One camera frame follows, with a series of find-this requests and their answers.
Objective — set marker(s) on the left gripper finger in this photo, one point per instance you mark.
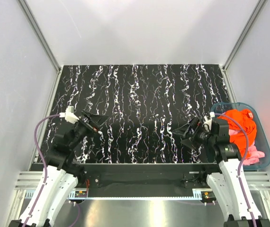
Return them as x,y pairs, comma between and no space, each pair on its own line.
97,130
97,120

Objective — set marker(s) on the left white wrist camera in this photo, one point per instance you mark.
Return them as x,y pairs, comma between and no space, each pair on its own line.
69,115

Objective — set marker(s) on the blue plastic basket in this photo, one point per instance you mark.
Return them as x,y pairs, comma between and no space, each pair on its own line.
260,140

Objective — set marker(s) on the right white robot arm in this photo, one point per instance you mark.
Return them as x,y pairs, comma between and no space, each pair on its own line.
226,179

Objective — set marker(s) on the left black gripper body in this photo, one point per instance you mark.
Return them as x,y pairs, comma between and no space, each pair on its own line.
82,129

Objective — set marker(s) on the white slotted cable duct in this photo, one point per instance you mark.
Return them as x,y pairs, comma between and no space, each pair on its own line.
194,195

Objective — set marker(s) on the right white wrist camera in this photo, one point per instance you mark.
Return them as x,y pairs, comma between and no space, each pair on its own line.
207,121

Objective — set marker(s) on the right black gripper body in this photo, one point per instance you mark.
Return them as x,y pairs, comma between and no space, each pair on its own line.
200,136

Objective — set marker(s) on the orange t shirt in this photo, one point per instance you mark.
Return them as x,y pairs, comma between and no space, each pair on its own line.
237,120

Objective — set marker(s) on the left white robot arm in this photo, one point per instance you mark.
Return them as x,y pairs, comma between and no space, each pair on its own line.
60,172

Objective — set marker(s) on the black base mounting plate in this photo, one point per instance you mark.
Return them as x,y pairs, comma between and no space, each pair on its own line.
152,179

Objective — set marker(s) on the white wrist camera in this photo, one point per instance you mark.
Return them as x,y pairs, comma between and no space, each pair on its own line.
207,121
69,115

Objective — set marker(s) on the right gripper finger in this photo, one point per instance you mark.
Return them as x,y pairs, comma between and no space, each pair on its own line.
192,143
188,129

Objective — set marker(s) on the pink t shirt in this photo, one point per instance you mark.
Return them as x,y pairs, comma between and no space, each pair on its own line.
253,155

